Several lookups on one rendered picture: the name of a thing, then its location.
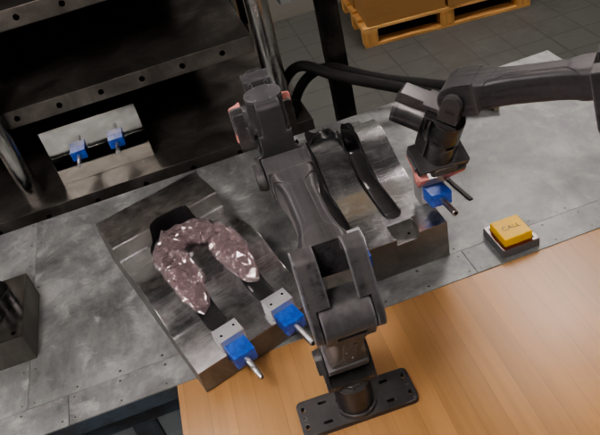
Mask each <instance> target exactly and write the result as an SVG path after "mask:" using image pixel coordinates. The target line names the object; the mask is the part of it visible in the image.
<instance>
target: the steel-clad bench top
mask: <svg viewBox="0 0 600 435"><path fill-rule="evenodd" d="M393 104H394V103H391V104H388V105H383V106H381V107H378V108H375V109H372V110H369V111H367V112H364V113H359V114H356V115H354V116H351V117H348V118H345V119H344V120H341V121H336V122H333V123H331V124H328V125H325V126H322V127H319V128H317V129H314V130H309V131H310V132H311V133H316V132H317V131H318V130H322V129H326V128H330V129H332V130H334V129H337V128H340V126H341V123H343V124H345V123H348V122H350V123H354V122H357V121H359V122H360V123H363V122H366V121H370V120H373V119H374V120H375V121H376V122H377V123H378V124H379V126H380V127H381V128H382V129H383V130H384V132H385V134H386V136H387V139H388V140H389V142H390V144H391V146H392V147H393V150H394V152H395V154H396V157H397V159H398V161H399V162H400V164H401V165H402V167H403V168H404V171H405V172H406V174H407V175H408V176H409V178H410V179H411V180H412V181H413V170H412V167H411V165H410V164H409V162H408V160H407V158H406V154H407V153H406V151H407V147H408V146H410V145H414V144H415V139H416V137H417V133H418V132H417V131H415V130H411V129H409V128H406V127H405V126H402V125H400V124H397V123H395V122H392V121H390V120H389V115H390V112H391V109H392V106H393ZM465 117H466V123H465V126H464V129H463V132H462V135H461V138H460V140H461V142H462V144H463V146H464V148H465V150H466V152H467V153H468V155H469V157H470V160H469V162H468V163H466V168H465V170H464V171H461V172H459V173H457V174H455V175H453V176H451V177H449V178H450V179H451V180H452V181H453V182H455V183H456V184H457V185H458V186H459V187H460V188H462V189H463V190H464V191H465V192H466V193H468V194H469V195H470V196H471V197H473V199H472V200H471V201H470V200H469V199H467V198H466V197H465V196H464V195H463V194H461V193H460V192H459V191H458V190H457V189H456V188H454V187H453V186H452V185H451V184H450V183H449V182H447V181H446V180H444V183H445V184H446V185H447V186H448V187H449V188H450V189H451V190H452V203H450V204H451V205H452V206H453V207H454V208H455V209H456V210H457V211H458V214H457V215H456V216H453V215H452V214H451V213H450V212H449V211H448V210H447V209H446V208H445V207H444V206H443V205H441V206H438V207H436V208H437V210H438V211H439V212H440V214H441V215H442V216H443V217H444V218H445V220H446V221H447V230H448V241H449V252H450V255H448V256H446V257H443V258H440V259H437V260H436V261H433V262H430V263H428V264H424V265H421V266H419V267H416V268H413V269H411V270H409V271H406V272H402V273H399V274H397V275H395V276H392V277H389V278H386V279H384V280H380V281H378V282H377V283H378V287H379V293H380V295H381V299H382V302H383V305H384V308H387V307H389V306H392V305H395V304H398V303H401V302H403V301H405V300H408V299H410V298H413V297H417V296H419V295H422V294H424V293H427V292H430V291H431V290H434V289H439V288H441V287H444V286H446V285H448V284H451V283H454V282H456V281H458V280H462V279H465V278H468V277H470V276H472V275H475V274H477V273H480V272H484V271H486V270H489V269H492V268H494V267H497V266H499V265H501V264H506V263H508V262H511V261H513V260H515V259H518V258H521V257H523V256H525V255H529V254H532V253H535V252H537V251H539V250H542V249H545V248H547V247H551V246H553V245H556V244H559V243H561V242H563V241H566V240H568V239H571V238H575V237H577V236H580V235H582V234H585V233H588V232H590V231H592V230H597V229H599V228H600V133H599V131H598V129H597V124H596V113H595V107H594V101H579V100H559V101H547V102H537V103H528V104H518V105H506V106H501V107H499V111H498V112H495V111H489V110H486V111H480V113H479V115H474V116H465ZM258 156H260V154H259V151H258V149H257V148H256V149H254V150H251V151H248V152H245V153H243V154H240V155H235V156H232V157H230V158H227V159H224V160H221V161H219V162H216V163H212V164H209V165H206V166H204V167H201V168H198V169H195V170H193V171H188V172H185V173H182V174H180V175H177V176H174V177H171V178H168V179H166V180H161V181H158V182H155V183H153V184H150V185H147V186H144V187H142V188H138V189H135V190H132V191H130V192H127V193H124V194H121V195H118V196H116V197H111V198H108V199H105V200H103V201H100V202H97V203H94V204H92V205H87V206H84V207H81V208H79V209H77V210H74V211H71V212H68V213H64V214H61V215H58V216H55V217H53V218H50V219H47V220H44V221H42V222H39V223H34V224H31V225H29V226H26V227H23V228H20V229H17V230H13V231H11V232H8V233H5V234H3V235H0V281H4V280H8V279H10V278H13V277H16V276H19V275H22V274H24V273H27V274H28V276H29V278H30V280H31V281H32V283H33V284H34V286H35V287H36V289H37V291H38V293H39V294H40V299H39V319H38V339H37V358H35V359H32V360H29V361H28V362H25V363H22V364H17V365H15V366H13V367H10V368H7V369H5V370H2V371H0V435H47V434H50V433H53V432H55V431H59V430H61V429H64V428H67V427H69V426H72V425H74V424H76V423H79V422H83V421H86V420H88V419H90V418H93V417H96V416H98V415H100V414H105V413H107V412H110V411H112V410H114V409H117V408H120V407H122V406H126V405H128V404H131V403H134V402H136V401H138V400H141V399H143V398H146V397H150V396H152V395H155V394H158V393H160V392H163V391H165V390H167V389H172V388H174V387H177V386H178V385H180V384H183V383H185V382H188V381H191V380H194V379H197V377H196V376H195V375H194V374H193V372H192V371H191V369H190V368H189V367H188V365H187V363H186V362H185V360H184V359H183V358H182V356H181V355H180V353H179V352H178V350H177V349H176V348H175V347H174V346H173V344H172V343H171V341H170V339H169V338H168V337H167V335H166V334H165V332H164V331H163V329H162V328H161V326H160V325H159V323H158V322H157V321H156V319H155V318H154V317H153V316H152V314H151V313H150V311H149V310H148V308H147V307H146V305H145V304H144V302H143V301H142V300H141V298H140V297H139V295H138V294H137V292H136V291H135V290H134V289H133V287H132V286H131V285H130V283H129V281H128V280H127V279H126V277H125V276H124V274H123V273H122V271H121V270H120V268H119V267H118V265H117V264H116V263H115V262H114V260H113V258H112V257H111V255H110V253H109V251H108V249H107V247H106V245H105V243H104V241H103V239H102V237H101V235H100V233H99V232H98V230H97V228H96V226H95V224H96V223H98V222H100V221H102V220H104V219H106V218H108V217H109V216H111V215H113V214H115V213H118V212H119V211H121V210H123V209H124V208H126V207H128V206H130V205H133V204H135V203H136V202H138V201H140V200H141V199H143V198H145V197H148V196H150V195H152V194H153V193H155V192H156V191H158V190H160V189H162V188H165V187H167V186H169V185H170V184H171V183H173V182H175V181H177V180H180V179H182V178H184V177H186V176H188V175H189V174H190V173H192V172H195V173H196V174H198V175H199V176H200V177H201V178H202V179H203V180H204V181H205V182H207V183H208V184H209V185H210V186H211V187H212V188H213V189H214V190H216V191H217V193H218V196H219V198H220V200H221V203H222V205H223V207H225V208H226V209H227V210H228V211H229V212H230V213H231V214H233V215H234V216H235V217H237V218H238V219H239V220H241V221H243V222H246V223H247V224H249V225H250V226H252V227H253V228H254V229H255V230H256V231H257V232H258V233H259V234H260V235H261V236H262V238H263V239H264V240H265V242H266V243H267V244H268V246H269V247H270V249H271V250H272V252H273V253H274V254H275V256H277V257H278V259H279V260H280V262H281V263H282V264H283V265H284V266H285V268H286V269H287V270H288V271H289V272H290V273H292V274H293V275H294V273H293V271H292V267H291V264H290V261H289V258H288V253H289V252H292V251H296V250H298V243H299V239H298V236H297V234H296V230H295V228H294V226H293V223H292V221H291V220H290V218H289V217H288V215H287V214H286V212H285V211H284V210H283V209H281V208H280V207H279V205H278V206H276V205H275V202H274V200H273V197H272V194H271V191H270V190H268V191H262V192H261V191H260V189H259V187H258V184H257V181H256V178H255V175H254V170H253V167H252V165H255V161H254V158H255V157H258ZM515 214H517V215H518V216H519V217H520V218H521V219H522V220H523V221H524V222H525V223H526V224H527V225H528V226H529V227H530V228H531V229H532V230H533V231H534V233H535V234H536V235H537V236H538V237H539V246H537V247H533V248H531V249H528V250H525V251H523V252H520V253H518V254H516V255H511V256H509V257H506V258H503V257H502V256H500V254H499V253H498V252H497V251H496V250H495V248H494V247H493V246H492V245H491V244H490V243H489V242H488V240H487V239H486V238H485V237H484V234H483V229H484V228H486V227H488V226H490V223H492V222H497V221H500V220H502V219H504V218H507V217H510V216H512V215H515ZM474 268H475V269H474Z"/></svg>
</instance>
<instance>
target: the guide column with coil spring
mask: <svg viewBox="0 0 600 435"><path fill-rule="evenodd" d="M0 158H1V160H2V161H3V163H4V165H5V167H6V169H7V170H8V172H9V173H10V175H11V176H12V179H13V180H14V182H15V184H16V186H17V187H18V189H19V191H20V192H21V194H22V195H23V197H24V199H25V201H26V202H27V203H34V202H37V201H38V200H39V199H41V198H42V197H43V196H44V194H45V192H44V190H43V189H42V188H41V186H40V184H39V182H38V180H37V178H36V176H35V175H34V173H33V171H32V170H31V168H30V167H29V164H28V162H27V160H26V159H25V157H24V155H23V153H22V151H21V150H20V148H19V146H18V145H17V143H16V141H15V139H14V137H13V135H12V133H11V132H10V130H9V129H8V127H7V125H6V123H5V122H4V119H3V117H2V115H1V114H0Z"/></svg>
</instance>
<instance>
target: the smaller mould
mask: <svg viewBox="0 0 600 435"><path fill-rule="evenodd" d="M4 282H5V283H6V284H7V285H8V286H9V288H10V289H11V291H12V292H13V294H14V295H15V301H14V303H13V305H12V307H11V308H10V309H9V310H8V311H7V312H6V313H5V314H2V315H1V316H0V371H2V370H5V369H7V368H10V367H13V366H15V365H17V364H22V363H25V362H28V361H29V360H32V359H35V358H37V357H38V319H39V299H40V294H39V293H38V291H37V289H36V287H35V286H34V284H33V283H32V281H31V280H30V278H29V276H28V274H27V273H24V274H22V275H19V276H16V277H13V278H10V279H8V280H4Z"/></svg>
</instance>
